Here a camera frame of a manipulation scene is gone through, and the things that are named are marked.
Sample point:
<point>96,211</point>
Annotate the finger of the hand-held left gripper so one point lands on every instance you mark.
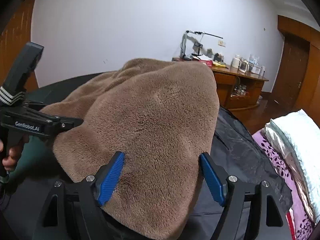
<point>72,122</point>

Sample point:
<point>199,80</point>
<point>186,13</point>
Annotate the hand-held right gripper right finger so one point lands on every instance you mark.
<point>211,180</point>

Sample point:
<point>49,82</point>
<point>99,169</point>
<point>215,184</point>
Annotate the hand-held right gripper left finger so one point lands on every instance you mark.
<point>112,180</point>

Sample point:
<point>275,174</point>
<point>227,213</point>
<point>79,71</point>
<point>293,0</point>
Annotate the brown and green fleece robe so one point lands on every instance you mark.
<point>150,130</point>

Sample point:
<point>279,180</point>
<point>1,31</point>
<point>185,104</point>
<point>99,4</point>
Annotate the person's left hand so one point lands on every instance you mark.
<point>12,158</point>

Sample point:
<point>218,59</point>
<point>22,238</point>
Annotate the dark bed sheet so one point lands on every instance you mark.
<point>237,155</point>

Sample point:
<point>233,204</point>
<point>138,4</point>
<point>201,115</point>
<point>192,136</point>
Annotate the purple floral bedding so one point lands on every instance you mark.
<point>280,160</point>

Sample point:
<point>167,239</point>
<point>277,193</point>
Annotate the red patterned bedding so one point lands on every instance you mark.
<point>290,225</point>

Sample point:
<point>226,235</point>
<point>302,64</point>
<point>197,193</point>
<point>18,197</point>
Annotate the white quilt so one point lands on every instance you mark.
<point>295,135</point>

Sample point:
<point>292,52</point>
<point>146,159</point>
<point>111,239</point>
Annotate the brown wooden door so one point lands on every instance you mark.
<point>15,30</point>
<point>295,67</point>

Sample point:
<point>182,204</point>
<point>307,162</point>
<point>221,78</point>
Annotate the wooden desk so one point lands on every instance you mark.
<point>225,80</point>

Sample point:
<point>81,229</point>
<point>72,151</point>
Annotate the yellow packet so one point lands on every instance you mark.
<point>219,65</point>

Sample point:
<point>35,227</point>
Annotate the red flat box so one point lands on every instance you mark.
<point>206,62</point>

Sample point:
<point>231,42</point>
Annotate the glass kettle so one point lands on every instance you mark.
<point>244,66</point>

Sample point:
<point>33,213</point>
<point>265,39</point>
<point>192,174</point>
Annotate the white jug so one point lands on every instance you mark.
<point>235,62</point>

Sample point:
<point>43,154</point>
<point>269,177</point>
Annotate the black phone stand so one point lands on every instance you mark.
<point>197,46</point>

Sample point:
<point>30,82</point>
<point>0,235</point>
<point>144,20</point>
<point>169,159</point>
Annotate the desk lamp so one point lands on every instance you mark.
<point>184,45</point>

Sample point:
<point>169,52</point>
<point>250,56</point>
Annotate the wall socket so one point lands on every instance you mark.
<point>221,43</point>

